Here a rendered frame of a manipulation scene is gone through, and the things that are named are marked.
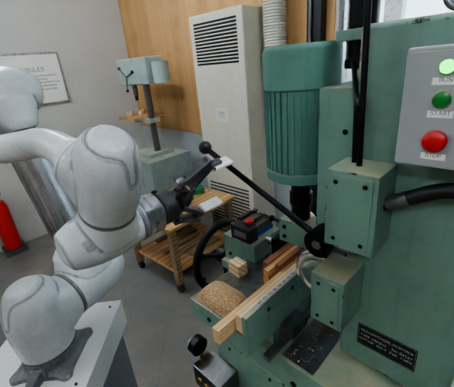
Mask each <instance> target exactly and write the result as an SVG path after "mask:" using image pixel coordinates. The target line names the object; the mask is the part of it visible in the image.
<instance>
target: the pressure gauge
mask: <svg viewBox="0 0 454 387"><path fill-rule="evenodd" d="M206 347H207V339H206V338H204V337H203V336H202V335H201V334H200V333H197V334H195V335H193V336H192V337H191V338H190V340H189V342H188V344H187V351H188V352H190V353H191V354H192V355H193V356H200V359H203V358H204V350H205V349H206Z"/></svg>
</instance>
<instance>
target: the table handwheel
mask: <svg viewBox="0 0 454 387"><path fill-rule="evenodd" d="M233 221H234V218H224V219H222V220H219V221H217V222H216V223H214V224H213V225H212V226H210V227H209V228H208V229H207V231H206V232H205V233H204V235H203V236H202V237H201V239H200V241H199V243H198V245H197V247H196V250H195V252H194V258H193V274H194V278H195V280H196V282H197V284H198V286H199V287H201V288H202V289H203V288H204V287H205V286H207V285H208V284H209V283H207V282H206V281H205V280H204V278H203V277H202V275H201V271H200V262H201V259H203V258H214V259H215V260H216V261H218V262H220V263H222V261H221V260H222V259H223V258H224V257H225V256H226V254H225V247H224V246H219V247H218V248H217V249H216V250H215V251H214V253H203V251H204V248H205V246H206V245H207V242H208V241H209V239H210V238H211V237H212V236H213V235H214V234H215V233H216V232H217V231H218V230H219V229H220V228H222V227H225V226H229V225H230V224H231V223H232V222H233Z"/></svg>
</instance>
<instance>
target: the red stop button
mask: <svg viewBox="0 0 454 387"><path fill-rule="evenodd" d="M421 143H422V146H423V148H424V149H425V150H426V151H428V152H431V153H436V152H440V151H442V150H443V149H444V148H445V147H446V145H447V143H448V138H447V136H446V135H445V134H444V133H443V132H441V131H430V132H428V133H426V134H425V135H424V136H423V138H422V142H421Z"/></svg>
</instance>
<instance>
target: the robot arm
mask: <svg viewBox="0 0 454 387"><path fill-rule="evenodd" d="M43 101H44V92H43V88H42V86H41V84H40V82H39V81H38V79H37V78H36V77H35V76H34V75H32V74H31V73H29V72H27V71H25V70H22V69H19V68H13V67H9V66H0V164H8V163H12V166H13V167H14V169H15V171H16V173H17V175H18V177H19V179H20V181H21V182H22V185H23V186H24V188H25V190H26V192H27V194H28V196H29V198H30V200H31V201H32V203H33V205H34V207H35V209H36V211H37V213H38V215H39V216H40V218H41V221H42V223H43V224H44V226H45V229H46V230H47V231H48V234H49V236H50V237H51V240H52V242H53V244H54V245H55V247H56V250H55V253H54V256H53V262H54V270H55V274H54V275H53V276H48V275H43V274H35V275H31V276H26V277H23V278H21V279H19V280H17V281H15V282H14V283H13V284H12V285H10V286H9V287H8V288H7V290H6V291H5V292H4V294H3V295H2V297H1V300H0V321H1V324H2V329H3V331H4V334H5V337H6V339H7V340H8V343H9V344H10V346H11V347H12V349H13V351H14V352H15V354H16V355H17V356H18V357H19V358H20V360H21V362H22V363H21V365H20V366H19V368H18V369H17V371H16V372H15V373H14V374H13V375H12V376H11V378H10V379H9V383H10V385H11V386H16V385H20V384H22V383H26V385H25V387H40V386H41V384H42V383H43V382H47V381H61V382H67V381H68V380H69V379H70V378H71V377H72V376H73V373H74V368H75V365H76V363H77V361H78V359H79V357H80V355H81V353H82V351H83V349H84V347H85V345H86V342H87V341H88V339H89V338H90V337H91V335H92V334H93V330H92V328H91V327H87V328H83V329H75V326H76V324H77V322H78V320H79V319H80V318H81V316H82V314H83V313H84V312H85V311H86V310H87V309H89V308H90V307H92V306H93V305H94V304H95V303H96V302H97V301H99V300H100V299H101V298H102V297H103V296H104V295H105V294H106V293H107V292H108V291H109V290H110V289H111V288H112V287H113V286H114V285H115V283H116V282H117V281H118V280H119V278H120V276H121V274H122V272H123V270H124V257H123V254H124V253H126V252H127V251H129V250H131V249H133V248H134V247H135V246H136V245H137V244H138V243H140V242H141V241H142V240H145V239H147V238H148V237H150V236H152V235H154V234H156V233H158V232H160V231H162V230H164V228H166V225H167V224H169V223H173V224H174V225H175V226H177V225H178V224H181V223H196V222H200V221H201V218H200V217H202V216H203V215H204V214H205V213H206V212H208V211H210V210H212V209H214V208H215V207H218V206H220V205H221V204H223V203H224V202H223V201H222V200H221V199H220V198H219V197H217V196H215V197H213V198H211V199H209V200H207V201H204V202H203V203H200V204H198V206H192V205H191V198H192V195H193V193H194V192H195V191H196V187H197V186H198V185H199V184H200V183H201V182H202V181H203V180H204V178H205V177H206V176H207V175H208V174H209V173H210V172H211V171H213V172H215V171H217V170H220V169H222V168H225V167H227V166H230V165H231V164H233V163H234V161H232V160H231V159H230V158H229V157H227V156H225V157H222V158H216V159H213V160H211V159H210V158H209V157H208V156H207V155H204V156H203V157H202V158H201V159H200V160H199V161H197V162H196V163H195V164H193V165H192V166H191V167H190V168H188V169H187V170H186V171H185V172H183V173H182V174H181V175H179V176H177V177H175V178H174V182H176V187H175V188H174V189H173V190H162V191H161V192H158V193H155V194H153V195H152V194H150V193H146V194H145V195H142V196H141V190H142V179H143V168H142V160H141V154H140V151H139V149H138V146H137V144H136V142H135V140H134V138H133V137H132V136H131V135H130V134H129V133H128V132H126V131H124V130H122V129H120V128H119V127H115V126H112V125H106V124H101V125H95V126H93V127H90V128H88V129H87V130H86V131H84V132H83V133H82V134H81V135H80V136H79V137H77V138H76V137H72V136H70V135H68V134H65V133H62V132H60V131H56V130H52V129H47V128H37V127H36V126H37V125H38V121H39V119H38V109H40V107H41V106H42V104H43ZM186 186H188V187H189V188H190V189H191V190H188V189H187V188H185V187H186ZM74 205H75V206H78V212H77V211H76V209H75V206H74ZM198 207H199V208H198ZM183 212H187V213H183Z"/></svg>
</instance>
